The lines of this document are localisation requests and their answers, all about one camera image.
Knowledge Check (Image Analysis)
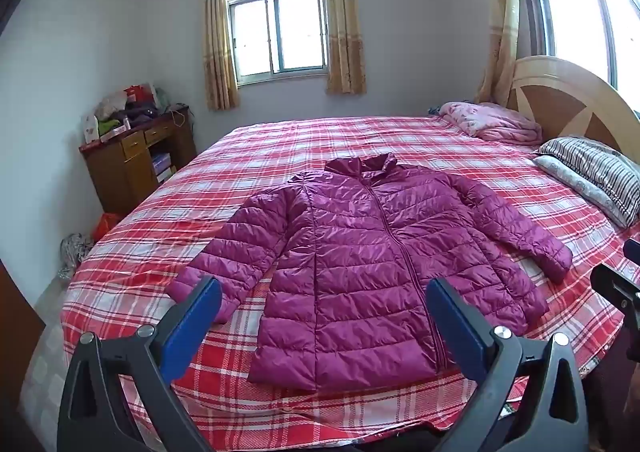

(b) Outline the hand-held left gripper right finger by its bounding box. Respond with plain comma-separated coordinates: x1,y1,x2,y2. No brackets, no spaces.
425,277,591,452

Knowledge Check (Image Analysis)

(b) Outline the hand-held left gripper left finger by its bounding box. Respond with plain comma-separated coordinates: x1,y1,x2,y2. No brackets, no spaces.
57,276,223,452

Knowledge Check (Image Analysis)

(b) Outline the purple down jacket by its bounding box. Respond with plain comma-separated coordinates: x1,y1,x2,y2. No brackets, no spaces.
167,155,573,393

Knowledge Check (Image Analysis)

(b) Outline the striped pillow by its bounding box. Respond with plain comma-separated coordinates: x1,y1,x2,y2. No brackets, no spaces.
537,136,640,223

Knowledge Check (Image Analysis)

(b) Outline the red plaid bed sheet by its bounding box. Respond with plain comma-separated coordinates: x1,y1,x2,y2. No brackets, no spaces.
59,114,640,452

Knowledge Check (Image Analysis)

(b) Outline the grey floral pillow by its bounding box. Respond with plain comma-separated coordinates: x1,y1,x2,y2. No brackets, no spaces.
532,154,633,230

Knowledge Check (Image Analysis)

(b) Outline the red plastic bag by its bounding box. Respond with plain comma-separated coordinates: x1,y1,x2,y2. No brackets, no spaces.
91,213,122,243

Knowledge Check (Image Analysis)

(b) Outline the silver plastic bag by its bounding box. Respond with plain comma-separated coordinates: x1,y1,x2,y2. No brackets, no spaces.
59,233,95,280

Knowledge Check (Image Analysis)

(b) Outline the grey floral mattress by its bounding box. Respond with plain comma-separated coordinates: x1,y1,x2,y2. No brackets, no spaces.
19,312,131,452

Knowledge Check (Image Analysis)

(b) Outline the stack of books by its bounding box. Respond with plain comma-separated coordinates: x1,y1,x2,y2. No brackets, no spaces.
150,152,174,183

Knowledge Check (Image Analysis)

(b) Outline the brown wooden desk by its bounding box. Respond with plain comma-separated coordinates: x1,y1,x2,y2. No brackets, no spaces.
79,104,198,217

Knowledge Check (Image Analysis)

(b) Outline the wooden bed headboard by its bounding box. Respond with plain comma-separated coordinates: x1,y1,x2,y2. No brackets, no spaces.
507,56,640,157

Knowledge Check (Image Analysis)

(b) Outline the brown wooden cabinet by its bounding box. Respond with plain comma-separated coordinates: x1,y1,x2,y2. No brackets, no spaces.
0,262,47,389

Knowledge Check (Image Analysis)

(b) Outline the pink floral quilt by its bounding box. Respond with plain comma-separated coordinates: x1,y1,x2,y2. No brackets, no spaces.
437,102,543,145

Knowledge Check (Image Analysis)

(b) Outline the dark purple garment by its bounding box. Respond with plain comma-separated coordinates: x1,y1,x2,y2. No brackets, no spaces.
122,102,162,129

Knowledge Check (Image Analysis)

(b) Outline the white printed paper bag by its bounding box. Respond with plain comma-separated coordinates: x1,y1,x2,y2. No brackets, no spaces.
82,114,101,146

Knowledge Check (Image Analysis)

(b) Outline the pale bundled garment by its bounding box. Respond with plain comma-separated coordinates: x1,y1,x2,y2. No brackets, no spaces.
95,89,129,121

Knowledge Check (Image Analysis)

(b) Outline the red gift bag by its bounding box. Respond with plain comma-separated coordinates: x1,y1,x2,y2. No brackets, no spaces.
125,84,156,106

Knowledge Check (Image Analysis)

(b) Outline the tall yellow floral curtain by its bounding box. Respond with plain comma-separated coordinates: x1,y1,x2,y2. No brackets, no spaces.
475,0,522,105

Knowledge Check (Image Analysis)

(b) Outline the sliding glass window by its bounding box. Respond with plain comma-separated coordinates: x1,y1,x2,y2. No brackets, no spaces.
226,0,331,82

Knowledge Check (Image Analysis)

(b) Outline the large aluminium frame window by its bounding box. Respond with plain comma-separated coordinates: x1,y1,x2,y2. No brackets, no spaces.
517,0,640,105

